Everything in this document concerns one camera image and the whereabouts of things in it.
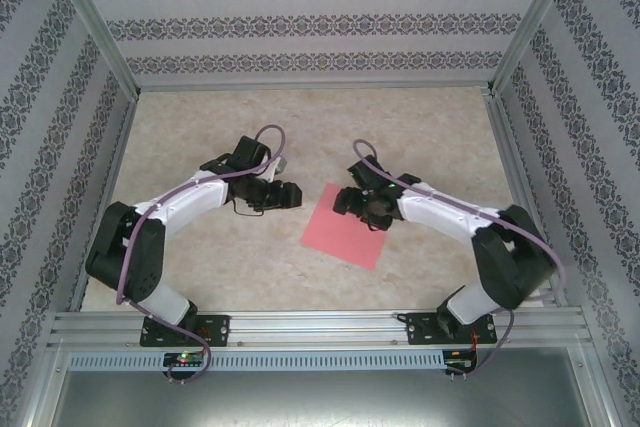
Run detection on grey sheet metal tray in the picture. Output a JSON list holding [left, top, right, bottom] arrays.
[[27, 369, 619, 427]]

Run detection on pink red cloth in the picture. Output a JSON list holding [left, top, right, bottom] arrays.
[[301, 183, 389, 272]]

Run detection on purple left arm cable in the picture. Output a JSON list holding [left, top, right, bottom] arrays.
[[115, 125, 287, 387]]

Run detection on thin black right gripper cable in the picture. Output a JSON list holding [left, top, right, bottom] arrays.
[[357, 211, 389, 233]]

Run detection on aluminium frame post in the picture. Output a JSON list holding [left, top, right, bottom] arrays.
[[42, 0, 142, 98], [487, 0, 584, 94]]

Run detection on aluminium mounting rail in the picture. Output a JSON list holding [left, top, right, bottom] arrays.
[[47, 310, 594, 348]]

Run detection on slotted grey cable duct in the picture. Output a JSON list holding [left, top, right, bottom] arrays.
[[67, 350, 446, 371]]

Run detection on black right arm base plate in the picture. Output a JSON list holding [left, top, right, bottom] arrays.
[[405, 311, 499, 347]]

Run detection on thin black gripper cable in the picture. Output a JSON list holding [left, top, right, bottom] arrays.
[[357, 211, 389, 233], [232, 199, 266, 219]]

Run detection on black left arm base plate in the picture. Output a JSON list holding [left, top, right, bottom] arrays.
[[139, 314, 232, 348]]

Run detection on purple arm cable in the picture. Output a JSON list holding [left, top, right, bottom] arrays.
[[115, 125, 287, 387], [353, 139, 567, 381]]

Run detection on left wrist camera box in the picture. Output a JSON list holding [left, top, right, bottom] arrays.
[[263, 156, 289, 182]]

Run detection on thin black left gripper cable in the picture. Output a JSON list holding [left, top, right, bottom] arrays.
[[232, 199, 266, 219]]

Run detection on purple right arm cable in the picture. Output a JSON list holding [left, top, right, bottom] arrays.
[[353, 139, 567, 381]]

